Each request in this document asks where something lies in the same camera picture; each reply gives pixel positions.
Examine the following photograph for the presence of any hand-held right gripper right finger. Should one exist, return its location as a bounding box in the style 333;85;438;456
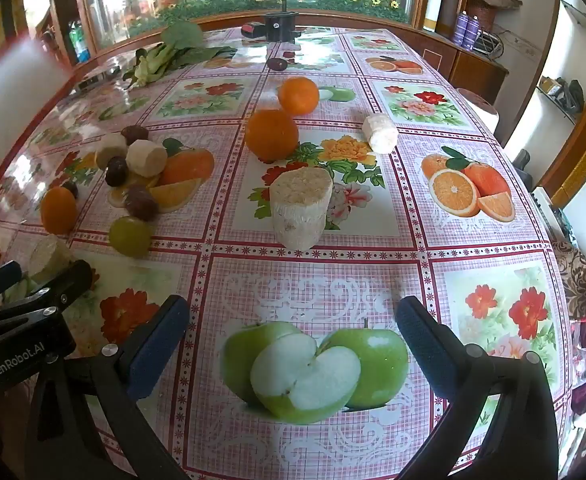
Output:
395;295;561;480

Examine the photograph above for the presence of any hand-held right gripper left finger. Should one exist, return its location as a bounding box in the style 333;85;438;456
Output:
23;294;191;480

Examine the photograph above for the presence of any beige sugarcane piece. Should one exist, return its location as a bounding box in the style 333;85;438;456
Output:
28;235;76;283
125;140;168;178
269;167;334;251
363;114;398;154
94;132;128;171

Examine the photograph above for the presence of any green plum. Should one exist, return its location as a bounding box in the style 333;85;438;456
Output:
109;216;154;258

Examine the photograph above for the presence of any floral printed tablecloth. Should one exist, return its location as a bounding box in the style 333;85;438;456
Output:
0;25;574;480

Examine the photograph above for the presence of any brown patterned cloth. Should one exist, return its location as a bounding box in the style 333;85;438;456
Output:
553;240;586;321

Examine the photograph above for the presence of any green plastic bottle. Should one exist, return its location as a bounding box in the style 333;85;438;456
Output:
68;20;91;63

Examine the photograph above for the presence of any green bok choy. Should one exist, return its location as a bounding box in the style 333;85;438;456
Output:
123;22;238;88

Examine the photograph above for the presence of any white chair back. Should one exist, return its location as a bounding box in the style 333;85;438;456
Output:
455;87;501;133

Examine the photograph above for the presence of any wooden sideboard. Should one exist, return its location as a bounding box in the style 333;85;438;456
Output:
423;25;508;106

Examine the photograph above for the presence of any purple spray can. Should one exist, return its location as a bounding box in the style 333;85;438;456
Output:
465;16;482;51
453;11;470;46

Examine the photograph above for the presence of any black cylindrical device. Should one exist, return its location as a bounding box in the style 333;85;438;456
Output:
264;11;298;43

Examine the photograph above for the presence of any wicker basket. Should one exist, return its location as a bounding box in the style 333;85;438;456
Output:
465;0;518;28

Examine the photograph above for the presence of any wall shelf with dark items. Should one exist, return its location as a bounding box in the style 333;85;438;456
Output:
535;75;586;126

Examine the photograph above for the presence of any metal wire rack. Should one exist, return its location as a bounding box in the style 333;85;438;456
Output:
473;30;506;58

